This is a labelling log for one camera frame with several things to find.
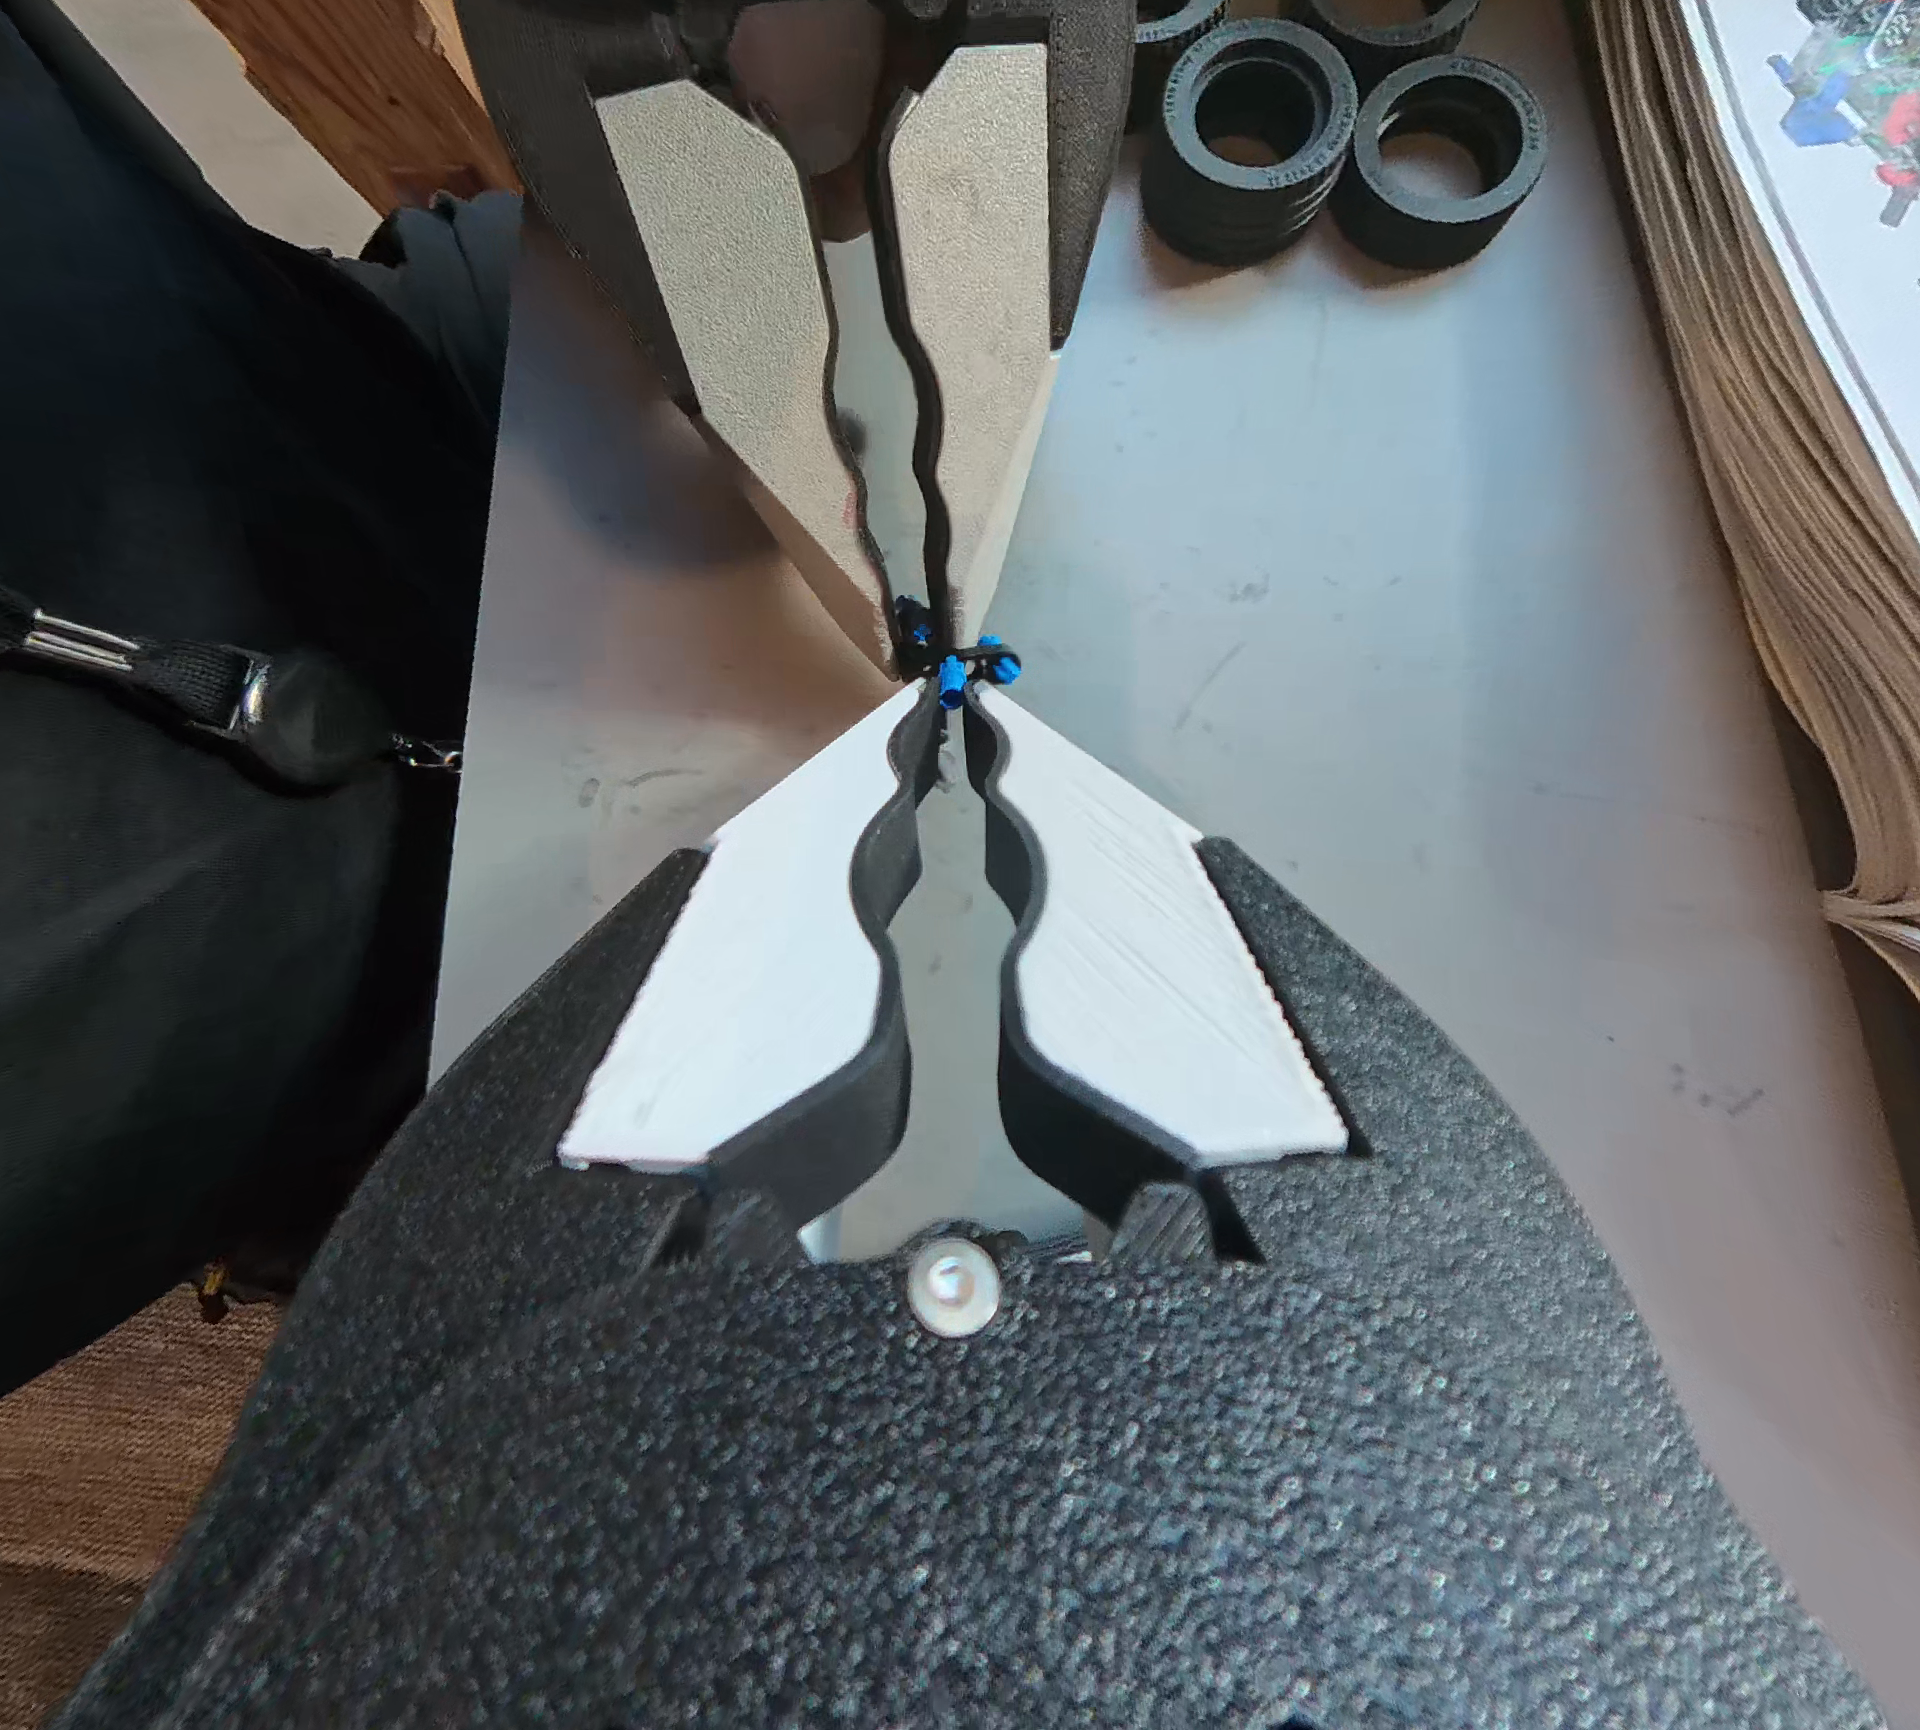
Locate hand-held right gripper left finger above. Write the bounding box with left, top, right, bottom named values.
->
left=557, top=684, right=942, bottom=1264

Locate person's left hand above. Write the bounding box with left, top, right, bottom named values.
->
left=743, top=3, right=912, bottom=241

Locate wooden furniture panel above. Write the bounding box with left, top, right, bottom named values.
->
left=112, top=0, right=520, bottom=254

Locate grey desk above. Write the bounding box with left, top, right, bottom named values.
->
left=427, top=0, right=1920, bottom=1709

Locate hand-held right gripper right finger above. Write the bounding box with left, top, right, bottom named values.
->
left=961, top=684, right=1356, bottom=1264

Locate black brick piece with pins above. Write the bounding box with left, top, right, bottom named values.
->
left=895, top=592, right=1026, bottom=715

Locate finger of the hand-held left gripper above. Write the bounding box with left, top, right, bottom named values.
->
left=877, top=37, right=1057, bottom=651
left=589, top=73, right=911, bottom=681

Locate black badge reel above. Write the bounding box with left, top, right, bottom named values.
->
left=240, top=651, right=462, bottom=796

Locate black lanyard strap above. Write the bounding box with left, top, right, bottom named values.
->
left=0, top=581, right=264, bottom=734

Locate open instruction booklet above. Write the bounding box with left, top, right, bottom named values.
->
left=1565, top=0, right=1920, bottom=959

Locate person's dark clothing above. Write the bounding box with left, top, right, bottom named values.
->
left=0, top=0, right=528, bottom=1394

